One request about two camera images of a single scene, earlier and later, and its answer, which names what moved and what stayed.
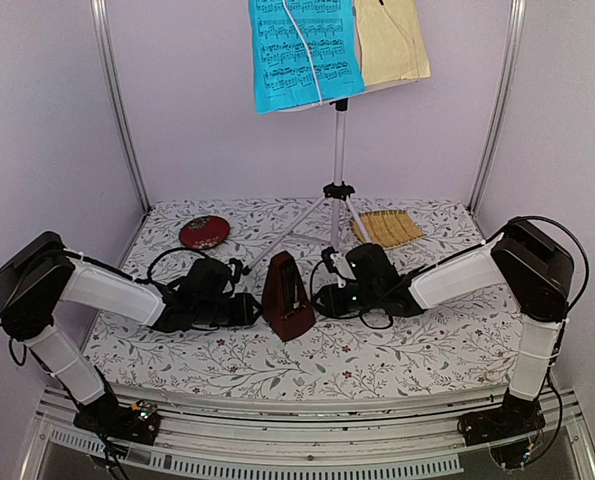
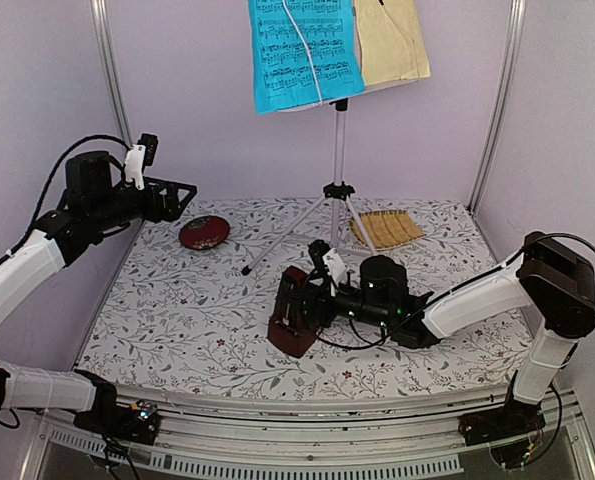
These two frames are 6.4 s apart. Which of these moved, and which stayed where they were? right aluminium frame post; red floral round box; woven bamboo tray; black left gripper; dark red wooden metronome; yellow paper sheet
Moved: black left gripper; dark red wooden metronome
Stayed: red floral round box; woven bamboo tray; right aluminium frame post; yellow paper sheet
